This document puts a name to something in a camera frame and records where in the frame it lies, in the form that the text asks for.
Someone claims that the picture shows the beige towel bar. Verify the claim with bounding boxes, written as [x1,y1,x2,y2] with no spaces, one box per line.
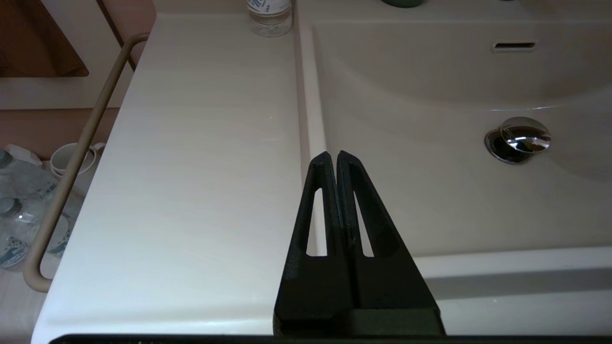
[24,32,152,292]

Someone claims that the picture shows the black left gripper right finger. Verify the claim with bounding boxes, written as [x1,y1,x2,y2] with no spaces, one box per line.
[337,150,445,335]

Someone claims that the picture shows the plastic-wrapped water bottle pack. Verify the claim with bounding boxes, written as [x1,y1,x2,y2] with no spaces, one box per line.
[0,143,84,271]

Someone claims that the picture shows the chrome drain stopper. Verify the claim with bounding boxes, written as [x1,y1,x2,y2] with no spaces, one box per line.
[484,117,552,165]

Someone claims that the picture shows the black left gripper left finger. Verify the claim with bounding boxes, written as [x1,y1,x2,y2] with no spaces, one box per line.
[273,151,357,335]

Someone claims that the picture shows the brown wall holder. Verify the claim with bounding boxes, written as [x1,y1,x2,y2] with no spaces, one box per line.
[0,0,90,78]

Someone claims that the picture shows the white sink basin vanity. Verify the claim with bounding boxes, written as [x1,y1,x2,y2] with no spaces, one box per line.
[31,0,612,344]

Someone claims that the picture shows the empty clear plastic bottle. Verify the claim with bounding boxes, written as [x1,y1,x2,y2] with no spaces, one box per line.
[247,0,293,38]

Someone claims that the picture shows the white mug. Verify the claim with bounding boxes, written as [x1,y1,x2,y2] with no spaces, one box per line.
[50,142,107,196]

